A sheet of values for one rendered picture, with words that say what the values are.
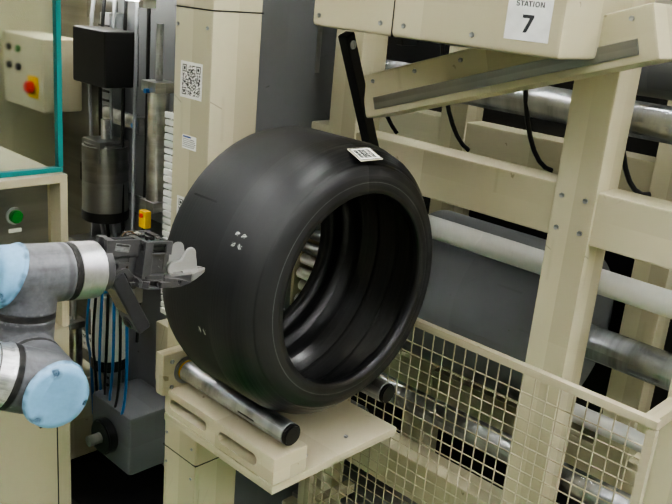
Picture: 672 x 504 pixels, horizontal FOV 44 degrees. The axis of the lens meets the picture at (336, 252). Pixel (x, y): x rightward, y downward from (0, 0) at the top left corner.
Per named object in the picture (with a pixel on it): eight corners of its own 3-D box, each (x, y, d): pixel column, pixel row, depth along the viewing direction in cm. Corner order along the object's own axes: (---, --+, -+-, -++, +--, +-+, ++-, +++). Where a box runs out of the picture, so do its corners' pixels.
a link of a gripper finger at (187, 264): (218, 248, 142) (173, 250, 136) (213, 280, 144) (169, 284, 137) (207, 243, 144) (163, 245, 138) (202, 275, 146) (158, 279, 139)
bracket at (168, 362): (154, 392, 179) (155, 351, 176) (289, 347, 207) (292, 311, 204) (163, 398, 177) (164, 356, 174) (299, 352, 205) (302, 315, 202)
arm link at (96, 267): (81, 307, 124) (50, 288, 131) (110, 304, 128) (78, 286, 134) (87, 250, 122) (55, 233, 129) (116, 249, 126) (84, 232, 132)
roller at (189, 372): (193, 374, 183) (176, 381, 180) (192, 356, 181) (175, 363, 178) (301, 440, 160) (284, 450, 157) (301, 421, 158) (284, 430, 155)
